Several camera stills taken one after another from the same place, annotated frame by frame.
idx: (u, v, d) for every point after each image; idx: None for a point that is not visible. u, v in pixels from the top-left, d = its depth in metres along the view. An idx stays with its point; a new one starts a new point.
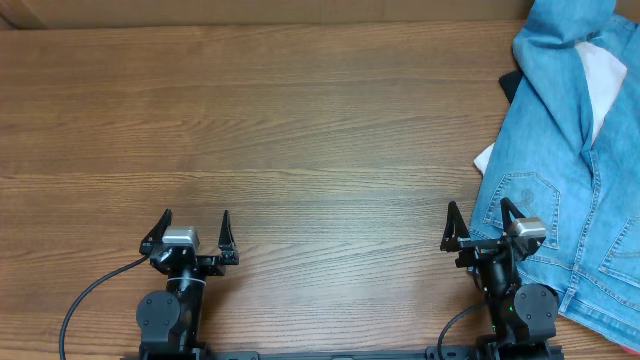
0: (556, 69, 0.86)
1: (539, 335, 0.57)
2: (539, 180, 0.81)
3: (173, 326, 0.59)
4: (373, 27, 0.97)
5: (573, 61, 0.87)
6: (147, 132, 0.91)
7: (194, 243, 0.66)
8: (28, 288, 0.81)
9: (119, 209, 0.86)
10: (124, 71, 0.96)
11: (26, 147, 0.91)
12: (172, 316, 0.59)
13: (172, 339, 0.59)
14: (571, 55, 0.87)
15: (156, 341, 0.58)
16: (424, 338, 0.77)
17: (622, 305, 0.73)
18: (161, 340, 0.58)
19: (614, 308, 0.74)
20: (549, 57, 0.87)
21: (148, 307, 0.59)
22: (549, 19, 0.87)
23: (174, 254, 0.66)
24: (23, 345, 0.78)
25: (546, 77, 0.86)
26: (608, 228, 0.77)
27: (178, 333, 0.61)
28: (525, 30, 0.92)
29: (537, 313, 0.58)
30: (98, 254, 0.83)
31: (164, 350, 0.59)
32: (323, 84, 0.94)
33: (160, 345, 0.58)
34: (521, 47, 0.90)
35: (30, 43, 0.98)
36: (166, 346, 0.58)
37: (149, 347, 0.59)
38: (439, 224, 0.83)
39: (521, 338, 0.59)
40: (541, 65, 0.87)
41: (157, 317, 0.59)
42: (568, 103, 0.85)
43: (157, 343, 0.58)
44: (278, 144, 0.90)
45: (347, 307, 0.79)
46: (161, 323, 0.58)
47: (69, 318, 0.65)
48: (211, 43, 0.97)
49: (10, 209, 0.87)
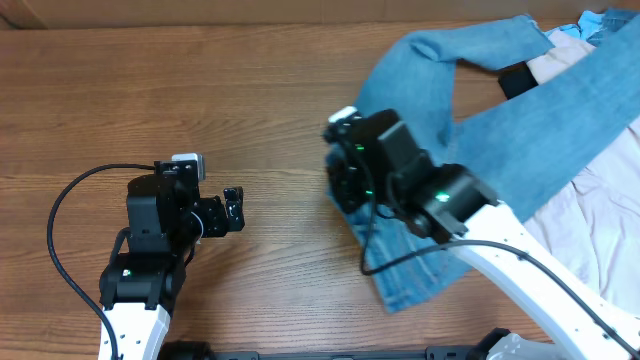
0: (430, 79, 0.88)
1: (398, 141, 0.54)
2: None
3: (167, 193, 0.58)
4: (374, 27, 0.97)
5: (446, 72, 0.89)
6: (147, 132, 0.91)
7: (200, 164, 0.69)
8: (28, 288, 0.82)
9: (120, 209, 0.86)
10: (124, 71, 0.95)
11: (25, 147, 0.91)
12: (163, 186, 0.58)
13: (161, 208, 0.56)
14: (444, 62, 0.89)
15: (142, 204, 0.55)
16: (424, 339, 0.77)
17: (432, 279, 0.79)
18: (147, 204, 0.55)
19: (425, 283, 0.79)
20: (424, 69, 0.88)
21: (139, 182, 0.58)
22: (432, 38, 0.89)
23: (178, 172, 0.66)
24: (22, 345, 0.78)
25: (417, 84, 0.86)
26: None
27: (170, 218, 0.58)
28: (412, 34, 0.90)
29: (380, 128, 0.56)
30: (99, 254, 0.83)
31: (148, 221, 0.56)
32: (324, 84, 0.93)
33: (146, 213, 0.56)
34: (394, 55, 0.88)
35: (30, 43, 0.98)
36: (149, 213, 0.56)
37: (132, 215, 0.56)
38: None
39: (397, 162, 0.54)
40: (418, 73, 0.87)
41: (151, 183, 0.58)
42: (438, 107, 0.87)
43: (141, 208, 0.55)
44: (278, 144, 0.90)
45: (347, 307, 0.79)
46: (154, 187, 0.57)
47: (58, 206, 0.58)
48: (211, 43, 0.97)
49: (9, 209, 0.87)
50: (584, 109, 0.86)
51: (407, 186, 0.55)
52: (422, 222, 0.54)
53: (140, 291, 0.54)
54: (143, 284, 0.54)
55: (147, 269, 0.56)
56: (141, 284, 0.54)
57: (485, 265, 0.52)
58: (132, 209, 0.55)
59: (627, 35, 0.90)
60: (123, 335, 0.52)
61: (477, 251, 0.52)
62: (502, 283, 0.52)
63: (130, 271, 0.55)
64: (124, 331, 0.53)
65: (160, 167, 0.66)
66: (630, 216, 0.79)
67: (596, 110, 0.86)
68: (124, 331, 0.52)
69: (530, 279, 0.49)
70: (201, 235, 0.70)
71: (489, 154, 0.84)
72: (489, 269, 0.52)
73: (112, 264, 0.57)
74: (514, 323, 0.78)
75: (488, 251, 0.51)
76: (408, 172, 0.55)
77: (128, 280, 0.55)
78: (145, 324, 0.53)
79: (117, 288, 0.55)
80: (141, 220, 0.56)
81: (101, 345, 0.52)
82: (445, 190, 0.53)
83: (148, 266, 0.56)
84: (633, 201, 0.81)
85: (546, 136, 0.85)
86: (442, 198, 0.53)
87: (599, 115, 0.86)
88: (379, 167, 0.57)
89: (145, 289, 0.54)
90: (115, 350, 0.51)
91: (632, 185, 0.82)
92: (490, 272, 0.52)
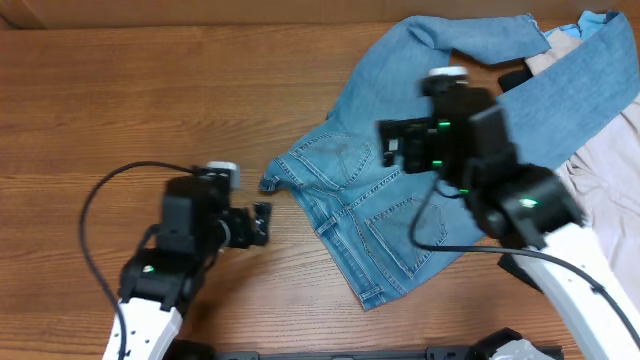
0: (422, 64, 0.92)
1: (494, 124, 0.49)
2: (348, 166, 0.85)
3: (204, 197, 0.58)
4: (374, 27, 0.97)
5: (441, 59, 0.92)
6: (147, 132, 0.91)
7: (235, 173, 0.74)
8: (29, 288, 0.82)
9: (120, 209, 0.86)
10: (124, 71, 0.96)
11: (25, 147, 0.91)
12: (200, 190, 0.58)
13: (196, 209, 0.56)
14: (439, 50, 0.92)
15: (179, 202, 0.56)
16: (424, 339, 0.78)
17: (407, 273, 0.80)
18: (182, 204, 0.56)
19: (400, 276, 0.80)
20: (418, 53, 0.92)
21: (176, 184, 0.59)
22: (429, 26, 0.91)
23: (213, 180, 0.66)
24: (23, 345, 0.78)
25: (406, 69, 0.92)
26: (402, 211, 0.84)
27: (202, 222, 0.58)
28: (412, 17, 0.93)
29: (474, 106, 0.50)
30: (99, 254, 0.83)
31: (180, 222, 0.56)
32: (323, 84, 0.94)
33: (179, 212, 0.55)
34: (390, 38, 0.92)
35: (30, 43, 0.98)
36: (184, 212, 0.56)
37: (167, 211, 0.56)
38: (440, 232, 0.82)
39: (485, 147, 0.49)
40: (411, 57, 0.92)
41: (191, 186, 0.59)
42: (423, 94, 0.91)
43: (178, 206, 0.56)
44: (278, 144, 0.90)
45: (347, 307, 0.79)
46: (192, 191, 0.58)
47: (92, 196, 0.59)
48: (211, 43, 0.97)
49: (9, 209, 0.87)
50: (561, 110, 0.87)
51: (487, 177, 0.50)
52: (496, 221, 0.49)
53: (158, 289, 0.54)
54: (163, 283, 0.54)
55: (170, 268, 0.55)
56: (163, 282, 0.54)
57: (553, 285, 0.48)
58: (169, 206, 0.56)
59: (605, 35, 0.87)
60: (133, 331, 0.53)
61: (549, 270, 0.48)
62: (562, 306, 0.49)
63: (152, 267, 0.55)
64: (135, 328, 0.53)
65: (199, 171, 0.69)
66: (630, 216, 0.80)
67: (572, 111, 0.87)
68: (135, 328, 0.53)
69: (596, 313, 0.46)
70: (226, 243, 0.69)
71: None
72: (553, 288, 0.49)
73: (136, 256, 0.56)
74: (514, 323, 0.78)
75: (561, 273, 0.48)
76: (492, 163, 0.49)
77: (149, 277, 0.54)
78: (155, 323, 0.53)
79: (137, 282, 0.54)
80: (174, 218, 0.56)
81: (112, 337, 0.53)
82: (528, 193, 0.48)
83: (170, 266, 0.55)
84: (634, 200, 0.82)
85: (520, 137, 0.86)
86: (528, 203, 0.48)
87: (572, 117, 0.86)
88: (462, 148, 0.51)
89: (164, 288, 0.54)
90: (122, 344, 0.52)
91: (632, 184, 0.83)
92: (551, 291, 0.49)
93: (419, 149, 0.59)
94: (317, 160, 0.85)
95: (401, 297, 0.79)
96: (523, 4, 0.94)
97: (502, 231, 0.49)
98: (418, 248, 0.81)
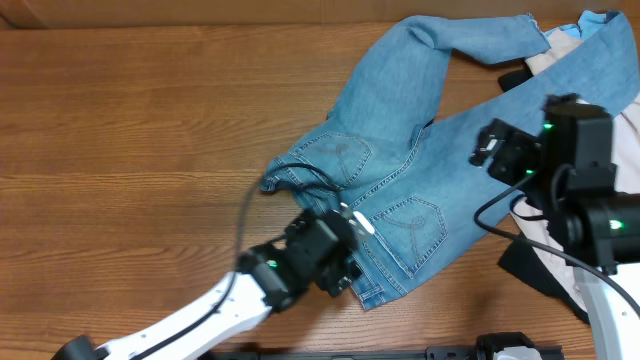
0: (423, 63, 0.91)
1: (597, 134, 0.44)
2: (348, 166, 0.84)
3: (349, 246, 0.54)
4: (373, 27, 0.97)
5: (441, 58, 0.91)
6: (146, 132, 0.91)
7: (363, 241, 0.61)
8: (28, 288, 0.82)
9: (120, 209, 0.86)
10: (124, 71, 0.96)
11: (25, 147, 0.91)
12: (348, 228, 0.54)
13: (338, 244, 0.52)
14: (439, 50, 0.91)
15: (327, 225, 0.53)
16: (424, 339, 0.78)
17: (407, 273, 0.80)
18: (328, 236, 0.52)
19: (400, 276, 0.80)
20: (418, 52, 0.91)
21: (338, 216, 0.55)
22: (429, 26, 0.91)
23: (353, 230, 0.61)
24: (23, 345, 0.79)
25: (406, 68, 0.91)
26: (403, 212, 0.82)
27: (333, 260, 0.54)
28: (411, 17, 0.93)
29: (585, 112, 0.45)
30: (98, 254, 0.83)
31: (316, 247, 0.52)
32: (323, 84, 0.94)
33: (319, 234, 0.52)
34: (390, 38, 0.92)
35: (30, 43, 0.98)
36: (326, 238, 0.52)
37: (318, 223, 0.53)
38: (440, 232, 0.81)
39: (582, 154, 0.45)
40: (411, 56, 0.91)
41: (342, 220, 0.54)
42: (422, 94, 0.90)
43: (325, 226, 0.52)
44: (278, 144, 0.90)
45: (348, 307, 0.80)
46: (346, 224, 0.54)
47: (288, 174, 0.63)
48: (211, 43, 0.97)
49: (9, 209, 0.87)
50: None
51: (576, 187, 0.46)
52: (573, 228, 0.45)
53: (268, 283, 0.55)
54: (273, 283, 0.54)
55: (286, 277, 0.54)
56: (273, 281, 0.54)
57: (603, 309, 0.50)
58: (323, 219, 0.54)
59: (605, 35, 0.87)
60: (231, 299, 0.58)
61: (609, 298, 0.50)
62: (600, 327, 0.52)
63: (275, 263, 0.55)
64: (234, 297, 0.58)
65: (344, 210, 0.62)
66: None
67: None
68: (233, 297, 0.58)
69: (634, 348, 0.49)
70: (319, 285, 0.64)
71: (457, 157, 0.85)
72: (600, 312, 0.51)
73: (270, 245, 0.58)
74: (513, 323, 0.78)
75: (618, 304, 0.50)
76: (587, 174, 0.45)
77: (269, 269, 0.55)
78: (251, 306, 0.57)
79: (259, 264, 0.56)
80: (314, 239, 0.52)
81: (215, 289, 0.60)
82: (619, 216, 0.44)
83: (289, 275, 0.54)
84: None
85: None
86: (616, 224, 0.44)
87: None
88: (557, 151, 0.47)
89: (273, 286, 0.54)
90: (218, 302, 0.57)
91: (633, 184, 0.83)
92: (595, 311, 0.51)
93: (517, 157, 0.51)
94: (316, 160, 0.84)
95: (400, 297, 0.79)
96: (523, 4, 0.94)
97: (576, 243, 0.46)
98: (418, 248, 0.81)
